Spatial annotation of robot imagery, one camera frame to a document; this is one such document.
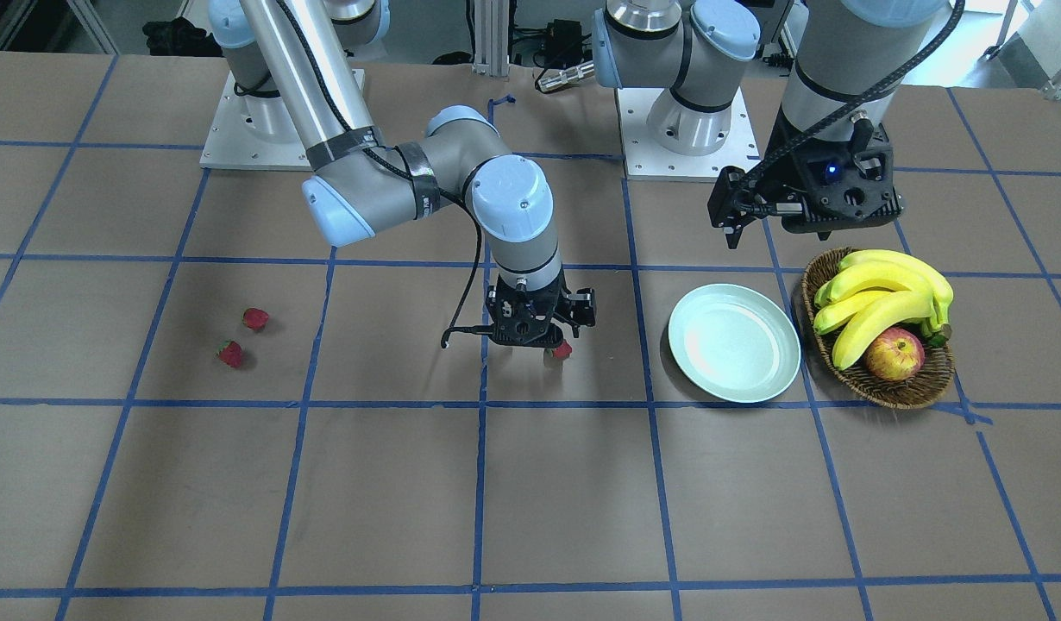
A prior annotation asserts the pale green round plate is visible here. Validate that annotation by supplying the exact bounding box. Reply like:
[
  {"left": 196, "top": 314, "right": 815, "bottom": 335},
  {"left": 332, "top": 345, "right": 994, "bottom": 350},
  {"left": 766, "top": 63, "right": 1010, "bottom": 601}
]
[{"left": 666, "top": 283, "right": 802, "bottom": 404}]

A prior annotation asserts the yellow banana middle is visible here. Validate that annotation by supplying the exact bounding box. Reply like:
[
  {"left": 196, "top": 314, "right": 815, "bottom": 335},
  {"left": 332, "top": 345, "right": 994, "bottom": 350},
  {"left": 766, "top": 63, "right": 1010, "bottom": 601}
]
[{"left": 812, "top": 290, "right": 892, "bottom": 335}]

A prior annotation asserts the brown wicker basket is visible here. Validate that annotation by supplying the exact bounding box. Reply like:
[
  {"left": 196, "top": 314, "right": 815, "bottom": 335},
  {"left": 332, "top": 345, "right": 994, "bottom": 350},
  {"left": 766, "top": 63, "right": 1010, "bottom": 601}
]
[{"left": 795, "top": 247, "right": 956, "bottom": 410}]

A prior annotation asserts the red yellow apple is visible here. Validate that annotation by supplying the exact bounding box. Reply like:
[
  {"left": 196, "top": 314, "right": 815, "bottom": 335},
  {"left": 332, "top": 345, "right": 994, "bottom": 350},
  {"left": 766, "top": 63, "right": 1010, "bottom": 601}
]
[{"left": 862, "top": 327, "right": 926, "bottom": 382}]

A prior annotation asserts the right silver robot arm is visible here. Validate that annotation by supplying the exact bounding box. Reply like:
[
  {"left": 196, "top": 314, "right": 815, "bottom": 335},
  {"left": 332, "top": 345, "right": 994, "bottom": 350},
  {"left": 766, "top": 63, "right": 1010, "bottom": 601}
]
[{"left": 208, "top": 1, "right": 596, "bottom": 356}]

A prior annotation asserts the red strawberry picked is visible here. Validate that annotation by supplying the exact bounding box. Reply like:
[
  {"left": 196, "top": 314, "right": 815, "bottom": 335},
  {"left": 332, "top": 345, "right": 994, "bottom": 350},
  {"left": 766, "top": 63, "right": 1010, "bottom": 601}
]
[
  {"left": 216, "top": 341, "right": 244, "bottom": 369},
  {"left": 547, "top": 341, "right": 573, "bottom": 361}
]

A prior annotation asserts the yellow banana lower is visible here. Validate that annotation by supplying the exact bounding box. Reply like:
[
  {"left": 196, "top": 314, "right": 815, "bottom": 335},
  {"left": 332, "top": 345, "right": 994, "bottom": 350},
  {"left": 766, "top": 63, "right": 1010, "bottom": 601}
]
[{"left": 815, "top": 260, "right": 932, "bottom": 308}]

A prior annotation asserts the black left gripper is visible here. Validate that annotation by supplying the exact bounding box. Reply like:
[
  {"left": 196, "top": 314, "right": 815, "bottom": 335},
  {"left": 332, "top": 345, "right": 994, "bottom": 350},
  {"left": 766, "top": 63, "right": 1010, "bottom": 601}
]
[{"left": 762, "top": 117, "right": 904, "bottom": 240}]

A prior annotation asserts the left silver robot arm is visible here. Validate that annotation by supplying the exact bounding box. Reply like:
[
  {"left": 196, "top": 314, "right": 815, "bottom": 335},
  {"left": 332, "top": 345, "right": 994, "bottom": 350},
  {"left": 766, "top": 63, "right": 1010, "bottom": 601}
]
[{"left": 590, "top": 1, "right": 962, "bottom": 248}]

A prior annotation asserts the yellow banana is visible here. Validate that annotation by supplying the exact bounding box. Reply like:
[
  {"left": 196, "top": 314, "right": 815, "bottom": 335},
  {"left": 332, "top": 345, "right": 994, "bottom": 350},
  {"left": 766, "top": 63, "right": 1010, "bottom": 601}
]
[
  {"left": 815, "top": 260, "right": 932, "bottom": 308},
  {"left": 812, "top": 290, "right": 892, "bottom": 335},
  {"left": 838, "top": 251, "right": 955, "bottom": 334},
  {"left": 831, "top": 291, "right": 933, "bottom": 370}
]

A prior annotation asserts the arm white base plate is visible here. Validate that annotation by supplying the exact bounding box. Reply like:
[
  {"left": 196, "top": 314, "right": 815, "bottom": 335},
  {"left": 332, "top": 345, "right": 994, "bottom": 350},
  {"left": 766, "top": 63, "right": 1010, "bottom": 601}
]
[
  {"left": 616, "top": 88, "right": 762, "bottom": 182},
  {"left": 199, "top": 73, "right": 310, "bottom": 172}
]

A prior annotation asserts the yellow banana bottom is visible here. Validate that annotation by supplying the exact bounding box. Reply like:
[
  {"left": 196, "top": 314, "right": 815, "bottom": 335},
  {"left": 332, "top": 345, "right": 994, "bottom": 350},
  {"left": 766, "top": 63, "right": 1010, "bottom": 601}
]
[{"left": 838, "top": 251, "right": 955, "bottom": 334}]

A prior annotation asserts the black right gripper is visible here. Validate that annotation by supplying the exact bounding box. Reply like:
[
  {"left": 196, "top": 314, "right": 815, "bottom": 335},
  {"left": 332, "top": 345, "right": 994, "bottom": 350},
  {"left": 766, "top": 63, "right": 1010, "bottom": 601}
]
[{"left": 486, "top": 274, "right": 597, "bottom": 356}]

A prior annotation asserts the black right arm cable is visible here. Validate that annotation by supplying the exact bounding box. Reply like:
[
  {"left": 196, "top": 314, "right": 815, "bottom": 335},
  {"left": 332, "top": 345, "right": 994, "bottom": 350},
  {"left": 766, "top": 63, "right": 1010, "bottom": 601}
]
[{"left": 272, "top": 0, "right": 497, "bottom": 349}]

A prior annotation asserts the yellow banana top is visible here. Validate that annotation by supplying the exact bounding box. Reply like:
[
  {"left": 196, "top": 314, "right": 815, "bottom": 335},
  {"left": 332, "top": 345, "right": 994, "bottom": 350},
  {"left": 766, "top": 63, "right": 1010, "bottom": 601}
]
[{"left": 831, "top": 291, "right": 933, "bottom": 370}]

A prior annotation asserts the aluminium profile post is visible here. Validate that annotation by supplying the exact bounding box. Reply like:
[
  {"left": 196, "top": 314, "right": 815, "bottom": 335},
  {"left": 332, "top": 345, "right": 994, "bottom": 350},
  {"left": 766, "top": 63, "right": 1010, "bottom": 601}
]
[{"left": 470, "top": 0, "right": 512, "bottom": 79}]

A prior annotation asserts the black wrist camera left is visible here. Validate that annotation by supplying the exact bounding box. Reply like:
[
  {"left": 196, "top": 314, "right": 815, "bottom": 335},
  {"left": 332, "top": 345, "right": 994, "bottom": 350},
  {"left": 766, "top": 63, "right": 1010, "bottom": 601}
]
[{"left": 707, "top": 166, "right": 775, "bottom": 251}]

